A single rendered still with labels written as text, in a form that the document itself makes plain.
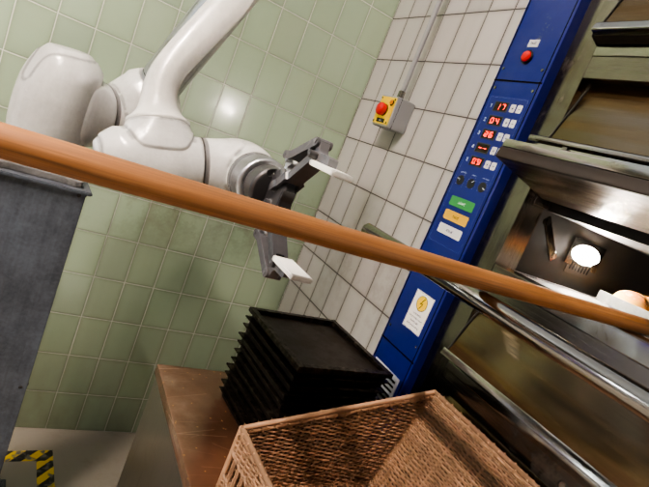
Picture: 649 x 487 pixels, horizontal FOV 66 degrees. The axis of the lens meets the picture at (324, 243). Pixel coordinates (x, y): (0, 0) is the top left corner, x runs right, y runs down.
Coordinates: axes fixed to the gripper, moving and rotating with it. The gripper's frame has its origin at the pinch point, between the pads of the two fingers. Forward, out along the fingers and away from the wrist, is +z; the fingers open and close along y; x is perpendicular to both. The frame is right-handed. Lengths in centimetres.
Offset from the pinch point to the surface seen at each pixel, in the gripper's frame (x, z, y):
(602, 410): -65, 7, 16
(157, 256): -12, -118, 47
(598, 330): -64, 1, 3
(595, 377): -26.7, 23.7, 3.1
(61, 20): 35, -118, -14
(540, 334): -26.9, 15.3, 2.3
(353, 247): -2.7, 5.0, 0.3
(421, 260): -13.1, 5.0, -0.5
